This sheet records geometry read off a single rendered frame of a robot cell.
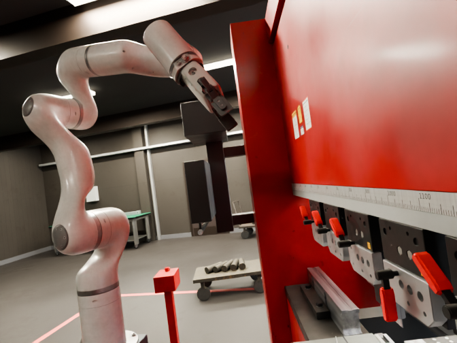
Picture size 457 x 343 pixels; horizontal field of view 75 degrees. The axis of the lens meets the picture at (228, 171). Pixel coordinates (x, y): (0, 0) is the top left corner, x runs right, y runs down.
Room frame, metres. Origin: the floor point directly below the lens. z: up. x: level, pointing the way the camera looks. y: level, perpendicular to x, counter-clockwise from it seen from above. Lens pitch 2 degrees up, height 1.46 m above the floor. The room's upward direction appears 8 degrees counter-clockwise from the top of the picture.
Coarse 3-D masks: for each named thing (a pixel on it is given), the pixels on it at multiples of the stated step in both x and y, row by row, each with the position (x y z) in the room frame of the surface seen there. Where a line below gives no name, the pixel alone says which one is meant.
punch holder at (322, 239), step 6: (312, 204) 1.18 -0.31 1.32; (318, 204) 1.09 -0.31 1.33; (312, 210) 1.20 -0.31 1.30; (318, 210) 1.10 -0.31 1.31; (312, 216) 1.21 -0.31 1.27; (324, 216) 1.08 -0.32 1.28; (324, 222) 1.08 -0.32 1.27; (312, 228) 1.23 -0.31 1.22; (318, 228) 1.13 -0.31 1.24; (318, 234) 1.14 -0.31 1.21; (324, 234) 1.08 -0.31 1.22; (318, 240) 1.15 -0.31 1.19; (324, 240) 1.08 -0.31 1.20
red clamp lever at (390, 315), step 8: (376, 272) 0.58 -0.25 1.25; (384, 272) 0.57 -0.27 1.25; (392, 272) 0.57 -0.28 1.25; (384, 280) 0.57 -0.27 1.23; (384, 288) 0.58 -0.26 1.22; (384, 296) 0.57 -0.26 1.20; (392, 296) 0.57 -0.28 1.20; (384, 304) 0.57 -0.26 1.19; (392, 304) 0.57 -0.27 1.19; (384, 312) 0.58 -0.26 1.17; (392, 312) 0.57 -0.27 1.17; (392, 320) 0.57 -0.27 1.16
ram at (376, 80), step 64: (320, 0) 0.79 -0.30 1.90; (384, 0) 0.50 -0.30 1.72; (448, 0) 0.36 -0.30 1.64; (320, 64) 0.86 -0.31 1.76; (384, 64) 0.52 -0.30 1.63; (448, 64) 0.38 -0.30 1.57; (320, 128) 0.95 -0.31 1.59; (384, 128) 0.56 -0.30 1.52; (448, 128) 0.39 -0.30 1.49; (448, 192) 0.42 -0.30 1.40
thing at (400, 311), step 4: (376, 284) 0.77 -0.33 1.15; (380, 284) 0.74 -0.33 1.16; (376, 288) 0.77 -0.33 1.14; (380, 288) 0.75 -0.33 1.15; (376, 292) 0.77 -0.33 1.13; (376, 296) 0.78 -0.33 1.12; (376, 300) 0.78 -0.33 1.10; (380, 300) 0.76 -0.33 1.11; (380, 304) 0.78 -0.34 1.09; (396, 304) 0.68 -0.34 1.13; (396, 308) 0.68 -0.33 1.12; (400, 308) 0.68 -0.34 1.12; (404, 308) 0.68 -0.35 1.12; (400, 312) 0.68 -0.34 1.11; (404, 312) 0.68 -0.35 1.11; (400, 316) 0.68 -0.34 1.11; (404, 316) 0.68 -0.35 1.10; (400, 320) 0.69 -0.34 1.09; (400, 324) 0.69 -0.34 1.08
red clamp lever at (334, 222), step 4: (332, 220) 0.84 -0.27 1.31; (336, 220) 0.84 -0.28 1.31; (332, 224) 0.83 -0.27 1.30; (336, 224) 0.83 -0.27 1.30; (332, 228) 0.83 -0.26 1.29; (336, 228) 0.82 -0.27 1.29; (340, 228) 0.81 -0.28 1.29; (336, 232) 0.81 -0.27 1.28; (340, 232) 0.81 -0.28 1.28; (336, 236) 0.81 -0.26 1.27; (340, 236) 0.80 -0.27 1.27; (340, 240) 0.79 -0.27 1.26; (344, 240) 0.78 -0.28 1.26; (348, 240) 0.78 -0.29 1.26; (340, 244) 0.78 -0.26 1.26; (344, 244) 0.78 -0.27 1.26; (348, 244) 0.78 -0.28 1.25; (352, 244) 0.78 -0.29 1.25
